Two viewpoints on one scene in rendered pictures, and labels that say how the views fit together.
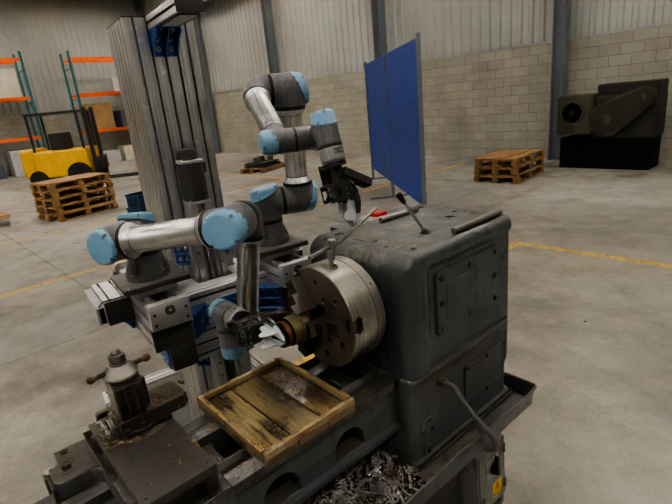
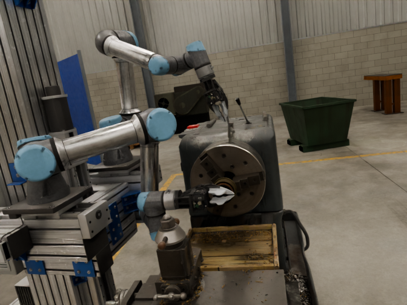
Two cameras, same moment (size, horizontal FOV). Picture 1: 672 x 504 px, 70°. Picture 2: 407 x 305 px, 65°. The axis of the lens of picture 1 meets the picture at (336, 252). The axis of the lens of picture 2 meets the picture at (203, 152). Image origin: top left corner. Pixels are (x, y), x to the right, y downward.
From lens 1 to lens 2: 1.00 m
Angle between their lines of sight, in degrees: 37
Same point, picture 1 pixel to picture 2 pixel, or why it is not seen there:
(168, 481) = (274, 292)
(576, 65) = (156, 78)
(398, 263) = (265, 133)
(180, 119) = (39, 62)
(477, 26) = (90, 56)
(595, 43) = not seen: hidden behind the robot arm
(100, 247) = (37, 161)
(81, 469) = not seen: outside the picture
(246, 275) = (154, 170)
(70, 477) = not seen: outside the picture
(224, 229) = (166, 122)
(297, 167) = (134, 100)
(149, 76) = (13, 21)
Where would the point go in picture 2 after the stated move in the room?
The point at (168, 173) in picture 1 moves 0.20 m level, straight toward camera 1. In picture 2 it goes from (35, 109) to (64, 104)
